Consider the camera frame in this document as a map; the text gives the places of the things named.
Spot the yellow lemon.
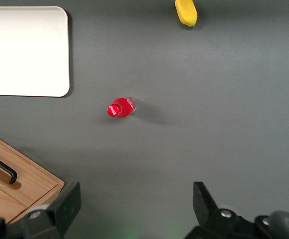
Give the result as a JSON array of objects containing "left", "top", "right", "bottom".
[{"left": 174, "top": 0, "right": 199, "bottom": 28}]

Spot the wooden drawer with black handle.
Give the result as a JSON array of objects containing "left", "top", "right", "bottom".
[
  {"left": 0, "top": 129, "right": 60, "bottom": 208},
  {"left": 0, "top": 174, "right": 27, "bottom": 225}
]

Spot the cream rectangular plastic tray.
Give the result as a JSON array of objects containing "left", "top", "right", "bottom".
[{"left": 0, "top": 6, "right": 70, "bottom": 98}]

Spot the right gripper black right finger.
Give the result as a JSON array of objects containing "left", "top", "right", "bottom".
[{"left": 184, "top": 181, "right": 245, "bottom": 239}]

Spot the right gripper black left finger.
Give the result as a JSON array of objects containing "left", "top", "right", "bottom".
[{"left": 21, "top": 181, "right": 82, "bottom": 239}]

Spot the oak wooden drawer cabinet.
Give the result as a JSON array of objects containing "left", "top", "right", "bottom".
[{"left": 0, "top": 129, "right": 65, "bottom": 225}]

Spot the small red cola bottle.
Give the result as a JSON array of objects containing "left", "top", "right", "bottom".
[{"left": 106, "top": 96, "right": 138, "bottom": 118}]

